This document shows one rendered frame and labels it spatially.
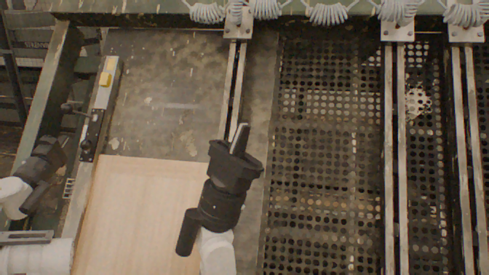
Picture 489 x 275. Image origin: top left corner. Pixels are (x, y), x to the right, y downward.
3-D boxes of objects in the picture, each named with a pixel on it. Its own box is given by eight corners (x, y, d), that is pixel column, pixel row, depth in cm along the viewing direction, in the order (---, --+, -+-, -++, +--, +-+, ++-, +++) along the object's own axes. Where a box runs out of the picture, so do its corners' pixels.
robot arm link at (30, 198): (22, 185, 107) (-3, 215, 98) (14, 162, 100) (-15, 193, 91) (59, 194, 107) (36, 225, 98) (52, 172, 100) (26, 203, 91)
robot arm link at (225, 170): (243, 173, 58) (225, 230, 62) (276, 165, 66) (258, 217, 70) (196, 141, 65) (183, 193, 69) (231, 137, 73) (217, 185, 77)
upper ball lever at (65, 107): (94, 124, 126) (57, 113, 116) (97, 115, 127) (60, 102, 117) (100, 124, 124) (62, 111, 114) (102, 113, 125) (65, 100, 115)
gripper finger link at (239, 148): (250, 123, 64) (241, 152, 67) (239, 124, 62) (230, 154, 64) (256, 126, 64) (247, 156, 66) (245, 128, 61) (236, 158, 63)
